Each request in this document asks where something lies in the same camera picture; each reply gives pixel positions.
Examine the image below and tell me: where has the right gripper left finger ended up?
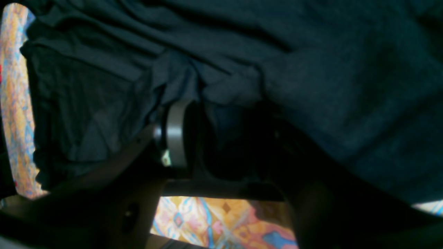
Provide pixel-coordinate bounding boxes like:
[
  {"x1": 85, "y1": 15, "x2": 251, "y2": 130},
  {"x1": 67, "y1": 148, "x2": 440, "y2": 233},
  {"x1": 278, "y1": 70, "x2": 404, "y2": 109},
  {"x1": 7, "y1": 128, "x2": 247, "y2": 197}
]
[{"x1": 1, "y1": 101, "x2": 197, "y2": 249}]

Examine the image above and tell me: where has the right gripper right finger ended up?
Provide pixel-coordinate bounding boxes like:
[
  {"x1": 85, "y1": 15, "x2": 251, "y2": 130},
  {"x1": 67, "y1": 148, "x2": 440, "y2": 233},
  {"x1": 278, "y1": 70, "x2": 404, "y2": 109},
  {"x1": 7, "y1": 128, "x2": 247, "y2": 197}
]
[{"x1": 253, "y1": 114, "x2": 442, "y2": 249}]

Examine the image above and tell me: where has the black t-shirt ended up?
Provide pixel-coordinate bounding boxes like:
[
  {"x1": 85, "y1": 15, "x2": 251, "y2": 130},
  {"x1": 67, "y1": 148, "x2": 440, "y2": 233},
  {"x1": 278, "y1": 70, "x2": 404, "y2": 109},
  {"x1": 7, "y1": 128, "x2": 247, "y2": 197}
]
[{"x1": 19, "y1": 0, "x2": 442, "y2": 204}]

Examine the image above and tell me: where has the patterned colourful tablecloth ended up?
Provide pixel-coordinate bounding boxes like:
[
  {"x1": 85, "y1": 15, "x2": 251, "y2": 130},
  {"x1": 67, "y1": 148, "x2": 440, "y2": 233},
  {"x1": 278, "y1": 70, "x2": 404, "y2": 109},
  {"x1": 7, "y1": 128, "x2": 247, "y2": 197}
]
[{"x1": 1, "y1": 0, "x2": 442, "y2": 249}]

